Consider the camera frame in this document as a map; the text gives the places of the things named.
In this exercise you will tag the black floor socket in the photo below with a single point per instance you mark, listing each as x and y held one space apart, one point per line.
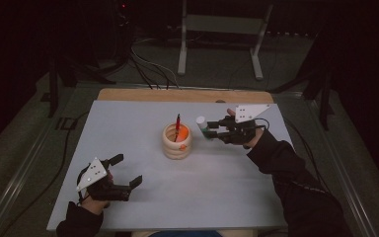
66 123

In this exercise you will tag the person's right hand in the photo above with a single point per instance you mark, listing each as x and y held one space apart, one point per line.
255 141

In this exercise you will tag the black tripod stand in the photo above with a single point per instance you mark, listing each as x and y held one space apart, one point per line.
322 85
59 75

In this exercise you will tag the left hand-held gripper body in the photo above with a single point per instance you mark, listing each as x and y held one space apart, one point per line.
93 174

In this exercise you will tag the grey metal stand frame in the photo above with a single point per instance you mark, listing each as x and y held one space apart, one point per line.
223 24

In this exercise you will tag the cream ribbed pen holder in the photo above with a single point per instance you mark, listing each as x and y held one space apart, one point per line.
177 144

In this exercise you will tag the metal floor rail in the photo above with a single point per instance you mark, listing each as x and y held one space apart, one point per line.
362 177
16 184

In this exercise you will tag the red pen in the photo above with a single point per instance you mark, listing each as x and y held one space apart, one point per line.
177 126

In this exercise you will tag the person's left hand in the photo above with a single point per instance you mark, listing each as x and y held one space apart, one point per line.
93 206

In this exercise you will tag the white green glue stick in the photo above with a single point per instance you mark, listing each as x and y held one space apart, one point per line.
201 122

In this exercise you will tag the dark equipment rack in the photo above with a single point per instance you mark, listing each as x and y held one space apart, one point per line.
122 29

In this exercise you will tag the orange highlighter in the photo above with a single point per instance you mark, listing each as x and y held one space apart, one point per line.
184 132

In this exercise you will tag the person's blue clothing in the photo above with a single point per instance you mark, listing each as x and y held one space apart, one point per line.
187 234

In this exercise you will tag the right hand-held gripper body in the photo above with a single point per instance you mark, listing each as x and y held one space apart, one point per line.
248 113

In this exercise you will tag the white table mat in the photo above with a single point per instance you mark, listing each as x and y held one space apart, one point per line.
184 197

